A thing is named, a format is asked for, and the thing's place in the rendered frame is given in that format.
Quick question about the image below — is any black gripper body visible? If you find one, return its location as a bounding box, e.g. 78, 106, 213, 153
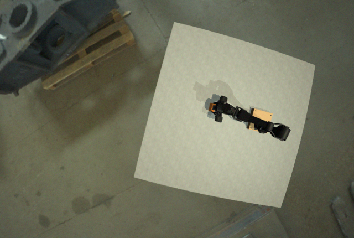
215, 96, 227, 123

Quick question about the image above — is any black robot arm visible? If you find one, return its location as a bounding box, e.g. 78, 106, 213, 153
214, 103, 291, 141

